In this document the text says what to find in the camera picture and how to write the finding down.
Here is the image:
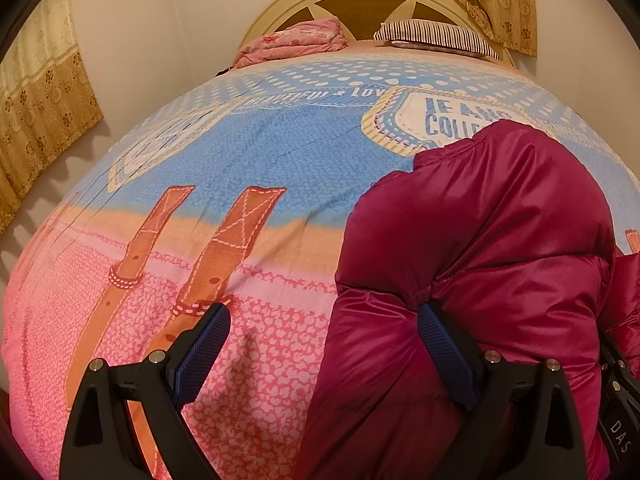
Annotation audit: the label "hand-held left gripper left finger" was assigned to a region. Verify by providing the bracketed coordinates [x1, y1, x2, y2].
[59, 302, 232, 480]

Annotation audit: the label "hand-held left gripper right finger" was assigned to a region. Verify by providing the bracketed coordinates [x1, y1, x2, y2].
[417, 302, 588, 480]

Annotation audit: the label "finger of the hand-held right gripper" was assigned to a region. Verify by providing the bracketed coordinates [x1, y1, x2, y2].
[599, 330, 640, 401]

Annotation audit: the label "magenta puffer jacket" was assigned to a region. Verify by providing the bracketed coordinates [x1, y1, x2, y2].
[295, 121, 640, 480]

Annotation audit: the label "pink and blue printed blanket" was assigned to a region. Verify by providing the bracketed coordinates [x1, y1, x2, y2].
[0, 42, 640, 480]

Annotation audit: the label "beige floral curtain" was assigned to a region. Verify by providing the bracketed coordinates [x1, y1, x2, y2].
[0, 0, 105, 233]
[316, 0, 543, 58]

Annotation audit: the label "striped pillow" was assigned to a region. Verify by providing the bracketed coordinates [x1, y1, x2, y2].
[374, 17, 501, 60]

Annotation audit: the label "folded pink floral quilt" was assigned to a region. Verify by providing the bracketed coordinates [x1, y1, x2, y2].
[234, 17, 347, 70]

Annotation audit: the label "cream wooden headboard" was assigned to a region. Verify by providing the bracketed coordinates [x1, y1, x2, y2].
[240, 0, 518, 68]

